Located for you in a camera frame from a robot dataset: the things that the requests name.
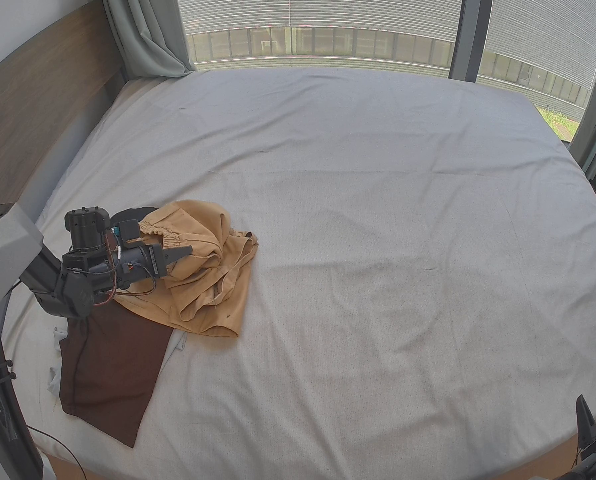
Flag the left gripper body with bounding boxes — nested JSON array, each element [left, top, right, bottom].
[[109, 244, 169, 290]]

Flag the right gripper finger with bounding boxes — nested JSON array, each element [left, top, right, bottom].
[[576, 394, 596, 439]]

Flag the tan shorts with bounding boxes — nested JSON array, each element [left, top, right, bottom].
[[113, 199, 260, 338]]

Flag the bed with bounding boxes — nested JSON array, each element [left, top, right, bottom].
[[0, 0, 596, 480]]

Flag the black garment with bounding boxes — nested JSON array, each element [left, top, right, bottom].
[[112, 207, 159, 225]]

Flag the white garment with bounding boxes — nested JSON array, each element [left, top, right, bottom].
[[47, 325, 189, 399]]

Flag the brown shorts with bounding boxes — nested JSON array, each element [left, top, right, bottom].
[[58, 295, 175, 449]]

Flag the grey-green curtain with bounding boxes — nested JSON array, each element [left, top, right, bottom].
[[97, 0, 197, 79]]

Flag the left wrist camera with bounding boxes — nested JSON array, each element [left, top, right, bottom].
[[114, 220, 149, 250]]

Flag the black cable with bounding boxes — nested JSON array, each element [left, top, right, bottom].
[[28, 425, 85, 469]]

